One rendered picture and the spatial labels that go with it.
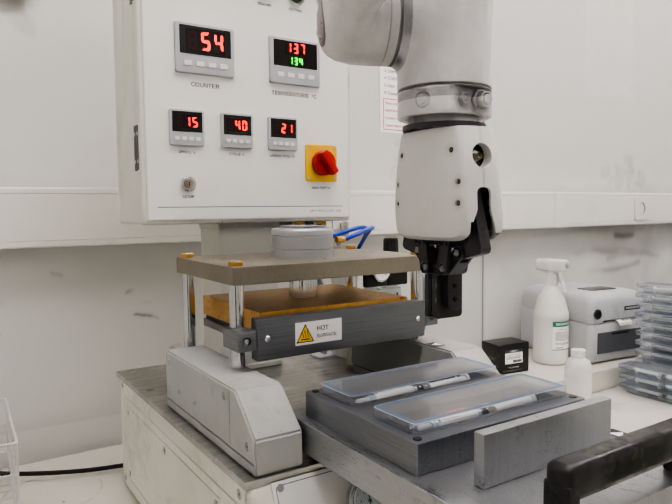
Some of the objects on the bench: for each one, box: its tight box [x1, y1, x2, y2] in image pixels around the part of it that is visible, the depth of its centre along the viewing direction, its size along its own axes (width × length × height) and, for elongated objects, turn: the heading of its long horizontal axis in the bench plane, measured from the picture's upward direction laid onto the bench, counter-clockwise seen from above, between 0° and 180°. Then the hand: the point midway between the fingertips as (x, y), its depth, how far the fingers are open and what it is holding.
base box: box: [120, 380, 274, 504], centre depth 81 cm, size 54×38×17 cm
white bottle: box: [564, 348, 592, 400], centre depth 120 cm, size 5×5×14 cm
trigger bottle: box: [533, 258, 571, 365], centre depth 149 cm, size 9×8×25 cm
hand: (443, 295), depth 57 cm, fingers closed
